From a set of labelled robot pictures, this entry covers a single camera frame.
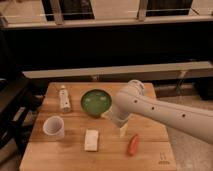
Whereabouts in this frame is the long metal rail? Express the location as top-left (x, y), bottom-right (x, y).
top-left (23, 61), bottom-right (213, 81)

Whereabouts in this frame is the white patterned bottle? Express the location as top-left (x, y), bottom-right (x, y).
top-left (59, 85), bottom-right (71, 113)

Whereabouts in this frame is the orange carrot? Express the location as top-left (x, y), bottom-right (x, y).
top-left (127, 134), bottom-right (139, 156)

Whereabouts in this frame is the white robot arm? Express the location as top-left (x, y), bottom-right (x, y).
top-left (108, 80), bottom-right (213, 144)

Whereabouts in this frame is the wooden cutting board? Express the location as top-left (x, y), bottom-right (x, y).
top-left (20, 82), bottom-right (177, 171)

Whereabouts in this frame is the white sponge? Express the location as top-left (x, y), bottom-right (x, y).
top-left (84, 130), bottom-right (99, 151)

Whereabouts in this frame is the black side furniture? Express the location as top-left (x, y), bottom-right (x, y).
top-left (0, 77), bottom-right (43, 171)

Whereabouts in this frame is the green ceramic bowl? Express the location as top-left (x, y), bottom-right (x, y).
top-left (81, 89), bottom-right (112, 118)

